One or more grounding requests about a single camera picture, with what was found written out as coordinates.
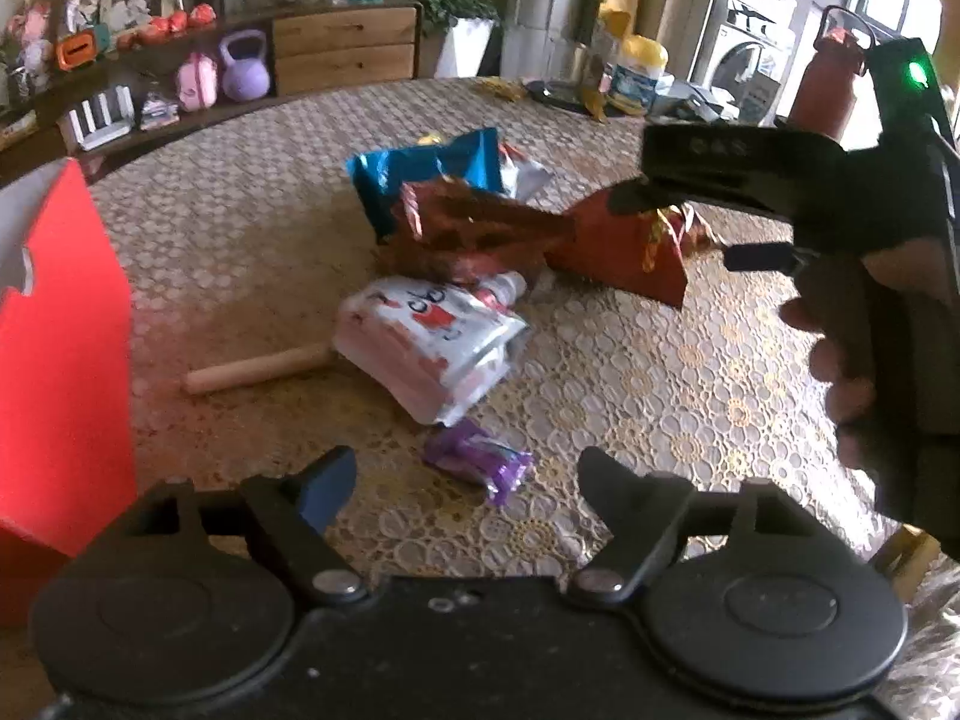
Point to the black plate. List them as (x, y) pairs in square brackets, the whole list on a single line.
[(551, 94)]

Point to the white photo frame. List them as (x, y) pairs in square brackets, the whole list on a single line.
[(135, 6)]

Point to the purple snack packet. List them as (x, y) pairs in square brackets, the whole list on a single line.
[(480, 457)]

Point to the small picture booklet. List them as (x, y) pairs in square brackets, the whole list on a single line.
[(159, 111)]

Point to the white slatted rack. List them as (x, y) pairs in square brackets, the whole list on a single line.
[(101, 116)]

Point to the person's right hand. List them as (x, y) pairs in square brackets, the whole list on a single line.
[(844, 330)]

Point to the orange box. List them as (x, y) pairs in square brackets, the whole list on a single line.
[(77, 51)]

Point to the red thermos jug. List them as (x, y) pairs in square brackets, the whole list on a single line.
[(825, 86)]

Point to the white washing machine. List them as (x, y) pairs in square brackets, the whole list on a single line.
[(742, 52)]

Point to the wooden tv cabinet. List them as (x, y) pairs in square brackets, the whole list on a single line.
[(337, 41)]

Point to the white plant pot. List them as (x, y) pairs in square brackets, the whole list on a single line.
[(465, 49)]

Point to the purple kettlebell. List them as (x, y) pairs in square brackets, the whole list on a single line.
[(245, 73)]

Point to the orange brown snack packet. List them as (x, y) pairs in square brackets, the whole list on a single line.
[(429, 139)]

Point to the colourful candy packet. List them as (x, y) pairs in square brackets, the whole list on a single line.
[(686, 229)]

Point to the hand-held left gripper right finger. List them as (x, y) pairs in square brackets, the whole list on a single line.
[(606, 487)]

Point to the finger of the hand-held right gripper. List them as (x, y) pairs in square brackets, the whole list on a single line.
[(757, 257), (735, 169)]

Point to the small yellow wrapper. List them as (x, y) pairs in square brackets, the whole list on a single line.
[(502, 88)]

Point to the pile of papers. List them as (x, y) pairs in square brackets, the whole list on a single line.
[(697, 101)]

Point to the white tower air conditioner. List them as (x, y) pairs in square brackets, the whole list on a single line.
[(544, 7)]

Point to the red cardboard box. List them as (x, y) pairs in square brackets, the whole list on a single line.
[(67, 360)]

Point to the wooden rolling pin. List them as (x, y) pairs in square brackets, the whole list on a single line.
[(247, 371)]

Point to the white spouted pouch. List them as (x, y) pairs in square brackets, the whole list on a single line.
[(427, 337)]

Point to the yellow lid jar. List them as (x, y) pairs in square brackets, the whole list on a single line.
[(636, 75)]

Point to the blue snack bag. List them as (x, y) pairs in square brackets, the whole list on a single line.
[(427, 165)]

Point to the orange red toy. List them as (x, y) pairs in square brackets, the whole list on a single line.
[(201, 13), (154, 31), (177, 21), (127, 38)]

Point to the yellow standing bag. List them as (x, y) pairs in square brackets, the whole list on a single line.
[(607, 26)]

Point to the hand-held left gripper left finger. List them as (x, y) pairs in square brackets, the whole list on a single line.
[(330, 484)]

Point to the brown red snack bag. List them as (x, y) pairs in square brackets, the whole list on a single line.
[(465, 232)]

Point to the glass cup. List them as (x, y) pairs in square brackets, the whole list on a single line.
[(576, 67)]

